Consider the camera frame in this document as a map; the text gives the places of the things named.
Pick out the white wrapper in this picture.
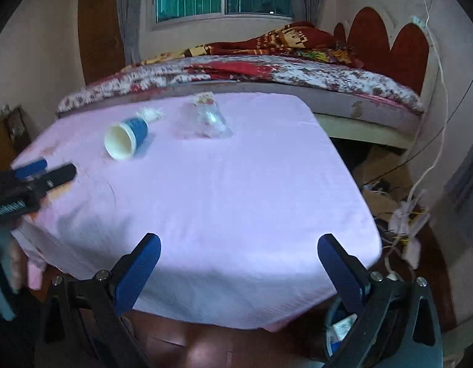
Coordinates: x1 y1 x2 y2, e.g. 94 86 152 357
332 313 358 343

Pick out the black trash bin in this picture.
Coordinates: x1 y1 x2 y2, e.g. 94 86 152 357
323 295 415 365

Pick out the pink floral tablecloth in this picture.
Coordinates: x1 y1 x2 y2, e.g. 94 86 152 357
10 91 383 331

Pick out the blue paper cup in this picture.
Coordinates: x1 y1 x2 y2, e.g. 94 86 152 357
104 117 150 162

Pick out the red printed blanket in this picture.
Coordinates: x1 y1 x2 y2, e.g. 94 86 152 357
142 21 362 70

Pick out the clear plastic bag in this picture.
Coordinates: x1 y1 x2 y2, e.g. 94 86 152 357
174 100 234 140

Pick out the white cable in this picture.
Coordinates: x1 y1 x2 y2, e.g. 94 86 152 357
384 0 450 277

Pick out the cardboard box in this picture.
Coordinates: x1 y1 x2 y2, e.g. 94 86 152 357
352 149 411 221

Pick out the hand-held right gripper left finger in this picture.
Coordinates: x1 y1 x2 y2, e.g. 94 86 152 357
39 233 161 368

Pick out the white tissue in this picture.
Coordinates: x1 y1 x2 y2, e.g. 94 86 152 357
136 106 165 124

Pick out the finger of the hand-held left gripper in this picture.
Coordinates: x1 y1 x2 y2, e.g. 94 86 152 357
24 163 77 205
10 158 48 180

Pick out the black cable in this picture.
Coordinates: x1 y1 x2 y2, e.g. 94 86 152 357
365 63 473 186

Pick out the bed with floral sheet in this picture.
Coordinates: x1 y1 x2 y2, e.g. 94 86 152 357
56 54 428 151

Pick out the white power strip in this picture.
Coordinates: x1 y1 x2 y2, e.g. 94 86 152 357
402 237 422 270

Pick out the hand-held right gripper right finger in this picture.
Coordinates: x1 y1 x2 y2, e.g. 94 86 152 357
317 234 443 368

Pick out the pale blue cloth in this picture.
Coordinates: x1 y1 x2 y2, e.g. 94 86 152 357
0 229 19 323

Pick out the brown wooden cabinet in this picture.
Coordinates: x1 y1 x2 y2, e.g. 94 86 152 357
0 106 33 179

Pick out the red scalloped headboard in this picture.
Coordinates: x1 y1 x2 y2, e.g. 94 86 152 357
333 6 438 98

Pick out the brown wooden door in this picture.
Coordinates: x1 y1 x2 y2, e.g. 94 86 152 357
78 0 127 86

